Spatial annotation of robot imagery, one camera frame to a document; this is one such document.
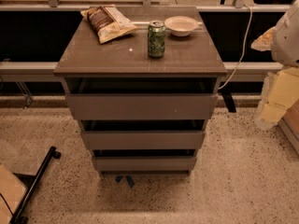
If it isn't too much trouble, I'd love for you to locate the grey drawer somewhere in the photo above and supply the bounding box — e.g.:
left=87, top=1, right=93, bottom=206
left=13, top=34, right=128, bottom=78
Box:
left=66, top=77, right=217, bottom=120
left=92, top=149, right=196, bottom=172
left=81, top=119, right=205, bottom=150

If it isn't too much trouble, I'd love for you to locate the cardboard box right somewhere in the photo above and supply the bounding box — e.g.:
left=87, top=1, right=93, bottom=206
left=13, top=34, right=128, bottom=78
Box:
left=278, top=100, right=299, bottom=155

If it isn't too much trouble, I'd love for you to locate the grey top drawer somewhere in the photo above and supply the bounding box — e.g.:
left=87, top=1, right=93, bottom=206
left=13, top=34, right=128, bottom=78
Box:
left=66, top=77, right=217, bottom=120

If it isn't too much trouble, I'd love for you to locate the cardboard box left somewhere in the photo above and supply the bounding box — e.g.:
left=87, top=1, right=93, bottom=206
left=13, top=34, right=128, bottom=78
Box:
left=0, top=164, right=27, bottom=224

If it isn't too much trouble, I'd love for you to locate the chips bag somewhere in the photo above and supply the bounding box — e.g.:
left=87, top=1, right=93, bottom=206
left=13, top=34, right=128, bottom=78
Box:
left=80, top=5, right=137, bottom=44

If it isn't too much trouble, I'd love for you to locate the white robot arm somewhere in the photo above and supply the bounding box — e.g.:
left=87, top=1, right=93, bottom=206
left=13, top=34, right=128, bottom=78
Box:
left=251, top=0, right=299, bottom=130

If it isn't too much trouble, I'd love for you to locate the black stand leg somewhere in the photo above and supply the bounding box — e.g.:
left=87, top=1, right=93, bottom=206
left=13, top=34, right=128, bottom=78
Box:
left=9, top=147, right=61, bottom=224

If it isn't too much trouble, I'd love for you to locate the metal rail frame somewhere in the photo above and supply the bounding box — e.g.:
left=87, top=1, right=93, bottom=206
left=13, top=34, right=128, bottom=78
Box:
left=0, top=0, right=299, bottom=83

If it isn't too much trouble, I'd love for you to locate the white cable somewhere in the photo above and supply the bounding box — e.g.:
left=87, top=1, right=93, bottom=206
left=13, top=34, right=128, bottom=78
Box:
left=218, top=4, right=254, bottom=91

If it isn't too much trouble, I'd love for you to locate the cardboard box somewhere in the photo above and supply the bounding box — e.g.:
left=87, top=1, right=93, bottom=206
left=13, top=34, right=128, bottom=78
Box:
left=0, top=164, right=27, bottom=224
left=278, top=100, right=299, bottom=155

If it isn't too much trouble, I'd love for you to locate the grey middle drawer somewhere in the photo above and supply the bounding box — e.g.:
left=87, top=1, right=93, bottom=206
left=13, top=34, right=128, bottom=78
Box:
left=81, top=119, right=205, bottom=150

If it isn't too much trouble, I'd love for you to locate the grey bottom drawer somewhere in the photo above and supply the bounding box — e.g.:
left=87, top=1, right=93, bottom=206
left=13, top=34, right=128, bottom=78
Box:
left=92, top=149, right=196, bottom=172

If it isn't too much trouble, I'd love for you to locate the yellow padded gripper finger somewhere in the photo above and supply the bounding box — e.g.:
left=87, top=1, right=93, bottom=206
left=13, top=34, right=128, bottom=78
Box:
left=254, top=67, right=299, bottom=130
left=251, top=27, right=276, bottom=51

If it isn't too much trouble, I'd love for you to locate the green soda can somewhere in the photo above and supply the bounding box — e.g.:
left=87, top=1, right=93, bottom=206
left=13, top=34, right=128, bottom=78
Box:
left=148, top=21, right=166, bottom=58

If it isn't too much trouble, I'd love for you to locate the grey drawer cabinet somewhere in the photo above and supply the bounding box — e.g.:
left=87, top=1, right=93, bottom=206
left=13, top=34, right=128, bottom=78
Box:
left=54, top=7, right=226, bottom=174

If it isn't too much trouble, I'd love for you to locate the white bowl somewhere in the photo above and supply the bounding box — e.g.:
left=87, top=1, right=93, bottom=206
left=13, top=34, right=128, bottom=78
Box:
left=164, top=16, right=199, bottom=37

